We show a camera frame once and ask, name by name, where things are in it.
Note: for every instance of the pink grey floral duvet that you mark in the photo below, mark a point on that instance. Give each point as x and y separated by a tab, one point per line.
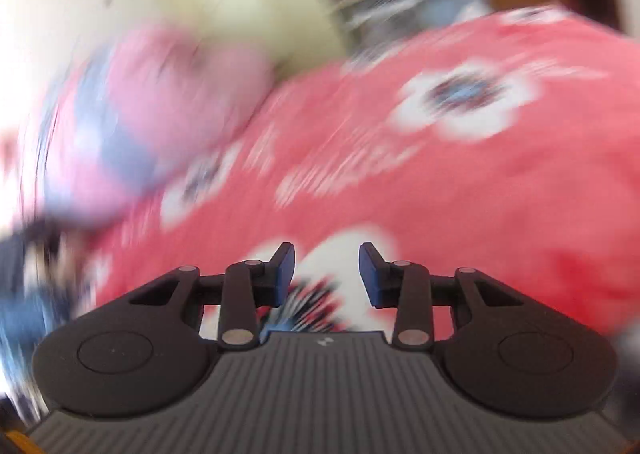
175	99

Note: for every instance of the blue jeans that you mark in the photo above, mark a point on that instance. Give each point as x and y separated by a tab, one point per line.
20	329

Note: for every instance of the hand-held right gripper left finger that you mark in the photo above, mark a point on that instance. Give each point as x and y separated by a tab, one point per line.
285	279

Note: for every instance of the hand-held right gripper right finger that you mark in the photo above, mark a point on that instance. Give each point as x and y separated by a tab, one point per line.
370	279

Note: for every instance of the red floral blanket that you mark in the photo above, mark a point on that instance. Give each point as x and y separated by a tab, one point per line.
450	209

